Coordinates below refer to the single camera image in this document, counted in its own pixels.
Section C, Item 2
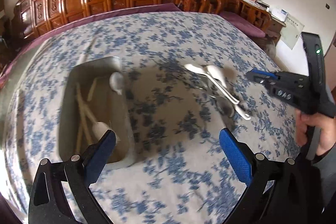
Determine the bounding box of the person's right hand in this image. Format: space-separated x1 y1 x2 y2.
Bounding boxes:
295 110 335 156

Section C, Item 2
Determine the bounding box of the metal spoon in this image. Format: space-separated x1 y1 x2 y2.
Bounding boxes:
202 82 235 118

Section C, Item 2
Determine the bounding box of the white wall panel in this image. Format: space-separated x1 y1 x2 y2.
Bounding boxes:
280 14 304 50

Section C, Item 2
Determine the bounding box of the wooden side table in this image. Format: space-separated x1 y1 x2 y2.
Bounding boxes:
237 0 287 36

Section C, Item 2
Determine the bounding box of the grey sleeve forearm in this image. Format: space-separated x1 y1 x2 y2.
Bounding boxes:
313 144 336 218

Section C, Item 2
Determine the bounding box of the light bamboo chopstick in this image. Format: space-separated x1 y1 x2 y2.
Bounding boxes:
76 83 93 145
87 77 97 102

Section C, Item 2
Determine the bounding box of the metal rectangular tray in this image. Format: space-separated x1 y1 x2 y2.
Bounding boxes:
58 56 136 169

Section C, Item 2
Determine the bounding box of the purple seat cushion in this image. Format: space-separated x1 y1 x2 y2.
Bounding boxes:
219 11 265 38

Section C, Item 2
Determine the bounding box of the white ceramic spoon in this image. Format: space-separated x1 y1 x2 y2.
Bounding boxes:
109 72 124 96
207 65 251 121

